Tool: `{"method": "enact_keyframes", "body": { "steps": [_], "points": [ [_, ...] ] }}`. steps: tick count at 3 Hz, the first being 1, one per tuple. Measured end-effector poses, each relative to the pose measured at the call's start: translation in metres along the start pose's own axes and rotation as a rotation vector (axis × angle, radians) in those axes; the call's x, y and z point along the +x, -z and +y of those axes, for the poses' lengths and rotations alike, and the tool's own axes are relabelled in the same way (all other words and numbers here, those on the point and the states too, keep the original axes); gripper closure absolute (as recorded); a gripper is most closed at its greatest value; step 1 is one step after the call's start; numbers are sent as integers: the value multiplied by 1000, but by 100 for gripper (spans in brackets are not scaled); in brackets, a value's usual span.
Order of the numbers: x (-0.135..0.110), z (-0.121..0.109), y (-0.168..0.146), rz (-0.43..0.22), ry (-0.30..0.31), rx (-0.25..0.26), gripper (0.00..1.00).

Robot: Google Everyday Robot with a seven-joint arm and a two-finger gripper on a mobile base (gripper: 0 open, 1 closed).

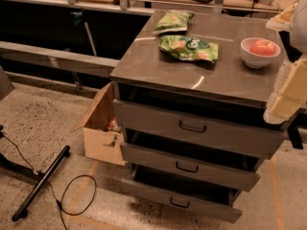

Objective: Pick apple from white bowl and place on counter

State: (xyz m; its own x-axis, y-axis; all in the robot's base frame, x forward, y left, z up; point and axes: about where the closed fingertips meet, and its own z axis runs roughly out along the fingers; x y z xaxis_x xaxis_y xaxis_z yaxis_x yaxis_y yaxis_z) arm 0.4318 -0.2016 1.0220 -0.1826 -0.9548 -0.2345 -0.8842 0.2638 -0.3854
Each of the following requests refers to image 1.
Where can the grey metal rail beam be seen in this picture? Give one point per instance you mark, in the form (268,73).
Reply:
(96,66)

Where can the top grey drawer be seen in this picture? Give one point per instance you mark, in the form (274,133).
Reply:
(216,134)

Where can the snack packet in box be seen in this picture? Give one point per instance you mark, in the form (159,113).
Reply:
(113,126)

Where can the green chip bag rear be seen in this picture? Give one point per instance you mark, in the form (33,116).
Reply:
(173,21)

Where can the green chip bag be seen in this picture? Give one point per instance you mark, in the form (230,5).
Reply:
(173,21)
(188,48)

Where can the bottom grey drawer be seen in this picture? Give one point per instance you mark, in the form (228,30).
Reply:
(182,202)

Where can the white ceramic bowl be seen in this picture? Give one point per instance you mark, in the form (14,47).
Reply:
(256,61)

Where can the cardboard box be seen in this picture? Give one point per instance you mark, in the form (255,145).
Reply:
(99,143)

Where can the black stand leg bar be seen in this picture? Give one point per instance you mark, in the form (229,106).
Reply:
(22,210)

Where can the green chip bag front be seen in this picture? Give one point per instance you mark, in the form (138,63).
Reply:
(188,48)

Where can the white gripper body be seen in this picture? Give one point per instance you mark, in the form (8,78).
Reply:
(300,28)

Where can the grey drawer cabinet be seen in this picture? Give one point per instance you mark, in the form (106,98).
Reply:
(225,90)

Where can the red apple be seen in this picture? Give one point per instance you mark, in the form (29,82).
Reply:
(263,47)

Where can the grey drawer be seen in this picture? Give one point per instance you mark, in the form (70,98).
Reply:
(188,167)
(182,202)
(216,134)

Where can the middle grey drawer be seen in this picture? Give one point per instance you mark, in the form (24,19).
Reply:
(188,167)

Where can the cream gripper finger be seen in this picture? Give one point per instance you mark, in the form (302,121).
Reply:
(289,92)
(284,21)

